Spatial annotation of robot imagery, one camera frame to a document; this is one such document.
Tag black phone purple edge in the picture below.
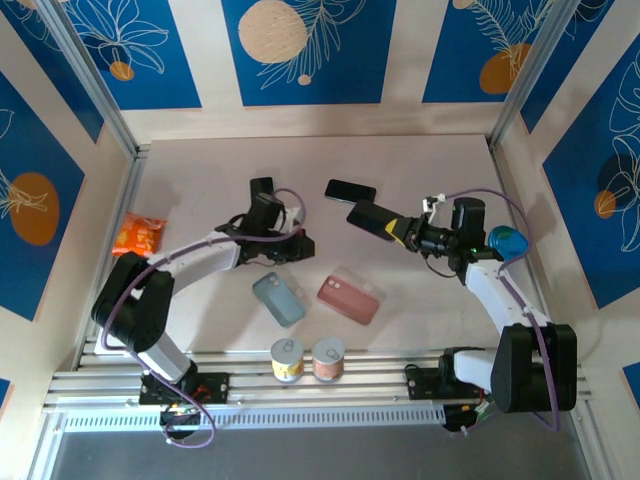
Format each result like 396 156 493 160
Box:
346 198 401 245

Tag blue-grey phone case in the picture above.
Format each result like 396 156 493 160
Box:
251 271 307 330

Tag pink phone case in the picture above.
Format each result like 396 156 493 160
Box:
317 274 380 327

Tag black phone teal edge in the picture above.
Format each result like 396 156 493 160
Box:
323 178 378 206

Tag blue round plastic container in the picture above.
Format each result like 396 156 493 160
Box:
488 225 530 261

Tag yellow tin can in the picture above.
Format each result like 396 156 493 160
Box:
269 337 305 384

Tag pink tin can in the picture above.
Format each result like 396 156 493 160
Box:
310 337 347 384

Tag orange snack bag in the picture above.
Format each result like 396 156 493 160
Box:
112 210 168 259

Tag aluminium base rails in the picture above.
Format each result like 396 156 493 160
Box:
42 347 594 414

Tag thin black left gripper cable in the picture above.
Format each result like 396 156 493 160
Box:
247 251 287 267

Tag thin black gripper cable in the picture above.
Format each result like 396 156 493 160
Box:
422 249 459 279
247 251 287 267

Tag thin black right gripper cable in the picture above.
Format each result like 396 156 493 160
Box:
422 249 459 279

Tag aluminium side rail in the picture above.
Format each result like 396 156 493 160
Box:
487 134 564 359
72 143 151 371

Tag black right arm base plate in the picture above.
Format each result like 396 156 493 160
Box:
405 367 496 401

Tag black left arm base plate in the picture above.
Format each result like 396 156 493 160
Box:
138 372 231 405

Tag white slotted cable duct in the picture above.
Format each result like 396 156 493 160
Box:
62 405 446 434

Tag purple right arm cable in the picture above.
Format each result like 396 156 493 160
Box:
432 187 561 434

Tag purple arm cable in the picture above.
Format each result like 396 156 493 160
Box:
432 187 561 434
99 187 307 448

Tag black controller board with wires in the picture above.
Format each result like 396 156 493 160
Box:
158 403 202 441
443 403 499 435

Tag aluminium corner post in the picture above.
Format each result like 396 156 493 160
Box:
34 0 141 159
489 0 584 149

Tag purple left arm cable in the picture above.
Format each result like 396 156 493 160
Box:
99 187 307 448

